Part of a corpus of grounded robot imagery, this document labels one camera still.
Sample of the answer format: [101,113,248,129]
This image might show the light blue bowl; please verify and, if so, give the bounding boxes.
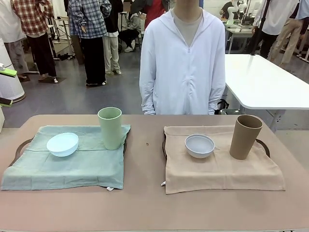
[46,131,79,158]

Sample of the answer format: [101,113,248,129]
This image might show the teal cloth mat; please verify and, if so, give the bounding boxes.
[0,124,131,191]

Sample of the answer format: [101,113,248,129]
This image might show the tall green cup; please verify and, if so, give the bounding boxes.
[97,107,123,150]

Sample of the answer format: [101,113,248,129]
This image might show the grey-blue bowl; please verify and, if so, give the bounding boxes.
[184,133,215,159]

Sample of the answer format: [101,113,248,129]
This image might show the beige cloth mat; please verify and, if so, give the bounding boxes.
[160,124,286,195]

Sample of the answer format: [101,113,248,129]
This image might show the tall brown cup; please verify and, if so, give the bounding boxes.
[229,115,263,160]

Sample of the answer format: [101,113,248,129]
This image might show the person's right forearm white sleeve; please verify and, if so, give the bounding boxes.
[140,79,157,116]

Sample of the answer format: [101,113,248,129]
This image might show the person's left forearm white sleeve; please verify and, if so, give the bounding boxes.
[207,82,226,116]

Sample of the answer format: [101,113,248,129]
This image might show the dark brown serving tray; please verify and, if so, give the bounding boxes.
[161,131,270,161]
[9,125,128,167]

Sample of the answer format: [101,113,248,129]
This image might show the person in plain white shirt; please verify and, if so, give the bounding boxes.
[0,0,28,79]

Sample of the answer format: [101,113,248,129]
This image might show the person in red plaid shirt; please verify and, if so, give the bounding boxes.
[11,0,58,84]

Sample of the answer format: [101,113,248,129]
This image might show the person in blue plaid shirt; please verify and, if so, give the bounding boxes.
[68,0,112,87]

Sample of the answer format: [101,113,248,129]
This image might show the person in beige trousers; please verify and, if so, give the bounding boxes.
[102,0,123,74]

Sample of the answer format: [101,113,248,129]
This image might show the black stool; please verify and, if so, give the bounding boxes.
[119,11,132,32]

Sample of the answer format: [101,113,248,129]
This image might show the seated person grey hoodie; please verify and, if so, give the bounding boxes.
[119,12,142,53]

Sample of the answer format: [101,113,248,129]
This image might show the person in red top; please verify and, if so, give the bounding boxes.
[144,0,167,27]

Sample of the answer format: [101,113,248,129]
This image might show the person in white hoodie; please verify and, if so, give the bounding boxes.
[139,0,226,116]

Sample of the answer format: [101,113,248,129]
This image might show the grey workbench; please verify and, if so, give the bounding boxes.
[224,19,256,54]

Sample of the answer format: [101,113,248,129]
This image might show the black stand pole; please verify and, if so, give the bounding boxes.
[251,0,270,57]

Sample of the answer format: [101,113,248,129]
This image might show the white side table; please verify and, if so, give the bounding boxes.
[224,54,309,132]

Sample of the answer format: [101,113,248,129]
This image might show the person white shirt black trousers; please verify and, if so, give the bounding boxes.
[253,0,302,58]

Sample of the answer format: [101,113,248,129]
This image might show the person in khaki trousers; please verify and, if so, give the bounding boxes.
[267,0,309,64]

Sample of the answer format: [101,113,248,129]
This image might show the black bag with straps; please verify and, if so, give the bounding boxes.
[217,99,230,115]

